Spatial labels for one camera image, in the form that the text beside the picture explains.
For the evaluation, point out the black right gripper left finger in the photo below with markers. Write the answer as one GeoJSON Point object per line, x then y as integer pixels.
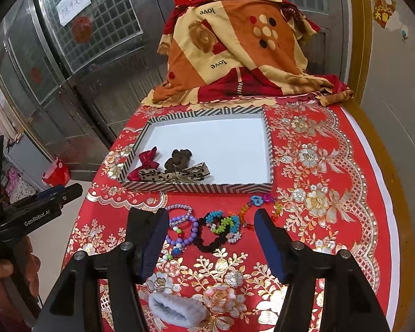
{"type": "Point", "coordinates": [132, 263]}

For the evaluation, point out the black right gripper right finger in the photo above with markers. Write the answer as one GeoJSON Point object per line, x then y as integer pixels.
{"type": "Point", "coordinates": [295, 265]}

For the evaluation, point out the dark red velvet bow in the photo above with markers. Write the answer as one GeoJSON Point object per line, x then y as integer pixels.
{"type": "Point", "coordinates": [147, 161]}

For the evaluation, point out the striped white jewelry tray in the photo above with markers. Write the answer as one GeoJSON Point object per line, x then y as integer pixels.
{"type": "Point", "coordinates": [235, 143]}

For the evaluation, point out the person's left hand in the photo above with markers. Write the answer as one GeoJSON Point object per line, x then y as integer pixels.
{"type": "Point", "coordinates": [29, 270]}

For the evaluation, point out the red plastic bag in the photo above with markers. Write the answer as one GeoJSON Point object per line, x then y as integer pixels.
{"type": "Point", "coordinates": [57, 174]}

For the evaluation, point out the red gold floral tablecloth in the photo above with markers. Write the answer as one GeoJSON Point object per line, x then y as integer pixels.
{"type": "Point", "coordinates": [328, 192]}

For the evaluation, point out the white fluffy hair band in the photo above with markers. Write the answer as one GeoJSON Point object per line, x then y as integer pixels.
{"type": "Point", "coordinates": [176, 310]}

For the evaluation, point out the metal glass door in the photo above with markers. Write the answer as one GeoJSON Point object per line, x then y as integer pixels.
{"type": "Point", "coordinates": [67, 92]}

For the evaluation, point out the orange red love blanket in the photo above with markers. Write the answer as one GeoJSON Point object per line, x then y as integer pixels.
{"type": "Point", "coordinates": [223, 50]}

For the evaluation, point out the white paper door notice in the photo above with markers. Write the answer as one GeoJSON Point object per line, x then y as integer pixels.
{"type": "Point", "coordinates": [68, 9]}

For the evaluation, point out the red wall decoration sticker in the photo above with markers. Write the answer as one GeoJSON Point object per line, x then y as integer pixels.
{"type": "Point", "coordinates": [383, 10]}

